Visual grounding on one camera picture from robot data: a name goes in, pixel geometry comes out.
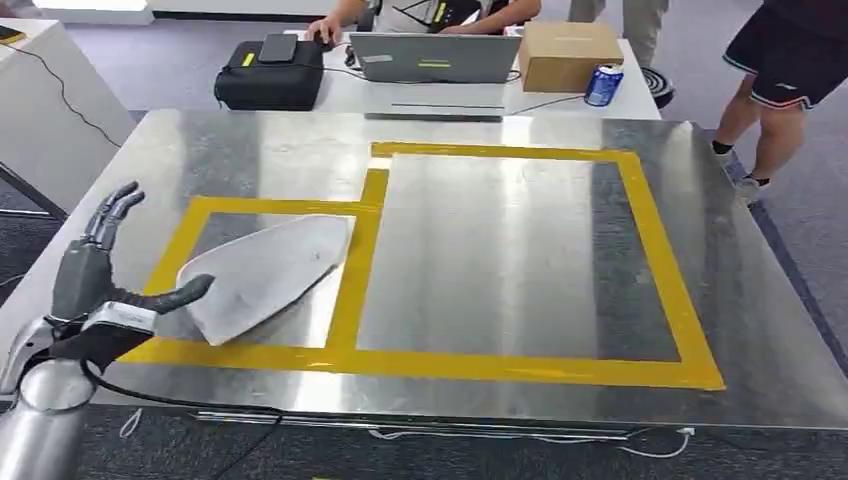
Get pale grey metal plate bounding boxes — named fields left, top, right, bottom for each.
left=176, top=214, right=354, bottom=347

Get short white cord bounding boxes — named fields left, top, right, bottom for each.
left=118, top=407, right=144, bottom=441

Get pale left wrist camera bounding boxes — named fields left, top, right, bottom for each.
left=79, top=301, right=160, bottom=337

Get dark grey tablet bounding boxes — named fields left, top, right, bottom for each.
left=256, top=33, right=300, bottom=66

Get white table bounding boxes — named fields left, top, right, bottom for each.
left=284, top=29, right=664, bottom=123

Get black round base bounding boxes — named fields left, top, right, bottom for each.
left=639, top=65, right=678, bottom=111

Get yellow tape outline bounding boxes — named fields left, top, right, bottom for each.
left=119, top=140, right=727, bottom=392

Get brown cardboard box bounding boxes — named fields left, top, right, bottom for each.
left=517, top=21, right=626, bottom=95

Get silver laptop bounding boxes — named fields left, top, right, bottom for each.
left=348, top=32, right=524, bottom=86

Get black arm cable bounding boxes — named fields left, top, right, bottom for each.
left=79, top=357, right=286, bottom=480

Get blue drink can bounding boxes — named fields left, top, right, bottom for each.
left=582, top=63, right=626, bottom=109

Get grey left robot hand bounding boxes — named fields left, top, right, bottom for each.
left=50, top=181, right=217, bottom=324

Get black metal leg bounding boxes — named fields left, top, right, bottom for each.
left=0, top=161, right=69, bottom=224

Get thin black cable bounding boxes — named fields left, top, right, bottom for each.
left=508, top=93, right=587, bottom=118
left=0, top=42, right=125, bottom=149

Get long white cable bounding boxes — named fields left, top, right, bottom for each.
left=366, top=426, right=696, bottom=460

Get black carrying case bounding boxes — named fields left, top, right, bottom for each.
left=213, top=38, right=327, bottom=113

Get person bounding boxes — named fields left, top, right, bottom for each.
left=711, top=0, right=848, bottom=207
left=305, top=0, right=544, bottom=46
left=567, top=0, right=671, bottom=52

